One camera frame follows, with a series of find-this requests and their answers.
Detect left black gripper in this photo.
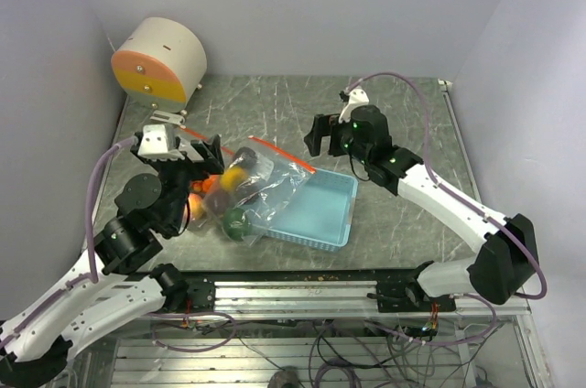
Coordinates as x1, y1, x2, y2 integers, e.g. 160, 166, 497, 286
150, 133, 224, 232

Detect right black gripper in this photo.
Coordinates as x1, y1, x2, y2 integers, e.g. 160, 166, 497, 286
305, 113, 371, 165

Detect yellow green mango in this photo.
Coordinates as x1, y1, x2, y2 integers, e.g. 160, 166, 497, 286
220, 166, 249, 191

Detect dark purple mangosteen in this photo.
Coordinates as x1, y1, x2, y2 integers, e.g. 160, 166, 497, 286
203, 189, 233, 218

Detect pink yellow peach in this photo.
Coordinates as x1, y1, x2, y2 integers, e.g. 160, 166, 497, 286
188, 193, 205, 221

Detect spare clear plastic bag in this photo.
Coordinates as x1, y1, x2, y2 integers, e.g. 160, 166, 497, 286
205, 135, 316, 246

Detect green lime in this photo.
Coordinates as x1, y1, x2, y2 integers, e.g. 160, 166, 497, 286
222, 208, 251, 242

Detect clear orange zip bag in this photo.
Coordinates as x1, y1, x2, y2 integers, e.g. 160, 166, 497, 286
183, 175, 218, 231

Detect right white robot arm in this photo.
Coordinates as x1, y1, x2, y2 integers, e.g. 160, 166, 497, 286
304, 105, 538, 311

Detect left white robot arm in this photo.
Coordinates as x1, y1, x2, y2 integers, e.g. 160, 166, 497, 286
1, 130, 225, 387

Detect light blue plastic basket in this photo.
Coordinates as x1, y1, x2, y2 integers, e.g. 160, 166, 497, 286
265, 169, 358, 253

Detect round drawer cabinet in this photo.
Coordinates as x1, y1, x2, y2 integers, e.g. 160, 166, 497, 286
111, 16, 208, 113

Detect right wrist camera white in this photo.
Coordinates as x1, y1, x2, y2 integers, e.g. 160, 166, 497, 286
338, 86, 370, 124

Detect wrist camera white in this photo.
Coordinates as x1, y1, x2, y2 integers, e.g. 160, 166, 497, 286
137, 124, 183, 161
338, 86, 370, 124

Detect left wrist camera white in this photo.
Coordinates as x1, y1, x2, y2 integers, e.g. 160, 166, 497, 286
137, 124, 183, 161

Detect white bracket on table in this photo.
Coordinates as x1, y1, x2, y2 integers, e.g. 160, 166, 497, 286
150, 110, 185, 126

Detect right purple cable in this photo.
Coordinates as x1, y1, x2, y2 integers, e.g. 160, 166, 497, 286
345, 70, 548, 300

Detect aluminium rail frame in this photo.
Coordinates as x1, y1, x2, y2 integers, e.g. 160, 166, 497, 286
54, 271, 552, 387

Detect loose wires under table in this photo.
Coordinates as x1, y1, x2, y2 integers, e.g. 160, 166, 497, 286
150, 305, 505, 388

